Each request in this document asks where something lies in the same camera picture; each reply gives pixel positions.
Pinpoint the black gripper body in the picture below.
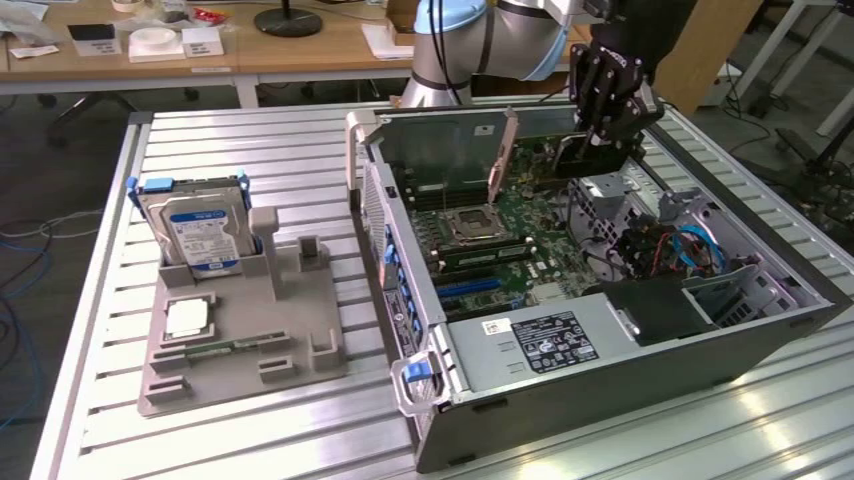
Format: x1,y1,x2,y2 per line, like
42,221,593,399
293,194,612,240
586,0,690,96

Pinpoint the Nvidia graphics card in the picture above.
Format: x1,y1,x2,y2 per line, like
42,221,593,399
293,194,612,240
488,104,634,204

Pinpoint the wooden cabinet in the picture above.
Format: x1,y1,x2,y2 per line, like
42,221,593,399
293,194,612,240
552,0,767,114

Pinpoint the silver disk bay cage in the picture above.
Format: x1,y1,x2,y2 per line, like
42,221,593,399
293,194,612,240
573,144,673,214

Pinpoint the black floor stand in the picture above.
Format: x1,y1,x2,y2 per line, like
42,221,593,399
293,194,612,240
773,127,854,226

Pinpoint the white paper stack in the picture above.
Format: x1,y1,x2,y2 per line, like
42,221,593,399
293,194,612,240
362,23,417,60

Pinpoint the CPU socket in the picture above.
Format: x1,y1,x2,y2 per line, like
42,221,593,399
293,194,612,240
450,204,508,247

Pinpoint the RAM stick with white label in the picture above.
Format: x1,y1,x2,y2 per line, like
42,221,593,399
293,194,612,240
437,243,537,274

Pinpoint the grey disk carrier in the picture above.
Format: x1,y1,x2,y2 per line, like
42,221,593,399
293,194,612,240
680,264,783,329

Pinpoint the blue expansion slot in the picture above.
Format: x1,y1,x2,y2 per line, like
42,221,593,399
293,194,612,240
434,277,502,298

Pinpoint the black round lamp base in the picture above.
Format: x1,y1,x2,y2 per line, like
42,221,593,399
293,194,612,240
253,7,326,37

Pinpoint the grey power supply unit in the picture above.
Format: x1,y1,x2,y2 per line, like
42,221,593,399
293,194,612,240
445,292,644,394

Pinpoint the dark grey PC case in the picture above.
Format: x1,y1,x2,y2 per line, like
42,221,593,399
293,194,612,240
344,97,854,474

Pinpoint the white labelled box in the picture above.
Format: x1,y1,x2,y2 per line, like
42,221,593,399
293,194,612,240
181,27,226,59

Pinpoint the flat white box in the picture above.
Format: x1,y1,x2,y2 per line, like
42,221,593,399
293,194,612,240
127,39,187,64

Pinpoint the hard disk with blue carrier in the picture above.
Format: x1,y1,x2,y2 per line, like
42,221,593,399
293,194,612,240
125,169,263,279

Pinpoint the white tape roll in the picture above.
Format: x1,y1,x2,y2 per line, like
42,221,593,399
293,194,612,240
130,27,179,49

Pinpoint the grey parts rack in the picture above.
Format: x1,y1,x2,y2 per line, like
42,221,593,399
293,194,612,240
137,204,354,419

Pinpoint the black and white box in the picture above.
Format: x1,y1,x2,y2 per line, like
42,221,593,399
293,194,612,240
66,23,125,57

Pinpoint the silver CPU chip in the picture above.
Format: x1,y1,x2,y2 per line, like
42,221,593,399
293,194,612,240
165,298,215,340

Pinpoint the green RAM stick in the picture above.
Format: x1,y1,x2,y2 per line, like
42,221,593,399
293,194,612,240
185,335,270,359

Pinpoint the black chair base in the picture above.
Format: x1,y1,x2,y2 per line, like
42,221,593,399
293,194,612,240
37,87,202,149

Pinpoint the clear plastic bag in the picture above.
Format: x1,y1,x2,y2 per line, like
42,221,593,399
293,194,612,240
0,2,59,46

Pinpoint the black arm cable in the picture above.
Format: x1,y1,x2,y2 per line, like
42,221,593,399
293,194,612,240
426,0,469,105

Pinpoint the blue SATA wire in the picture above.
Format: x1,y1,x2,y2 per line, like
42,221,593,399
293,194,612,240
669,225,728,277

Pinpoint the white table frame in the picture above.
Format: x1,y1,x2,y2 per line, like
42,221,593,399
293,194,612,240
726,0,854,136

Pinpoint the white floor cable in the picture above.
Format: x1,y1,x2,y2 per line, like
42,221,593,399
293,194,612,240
0,207,106,241

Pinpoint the blue floor cable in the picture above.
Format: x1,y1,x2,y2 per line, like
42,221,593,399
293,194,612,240
0,239,49,431

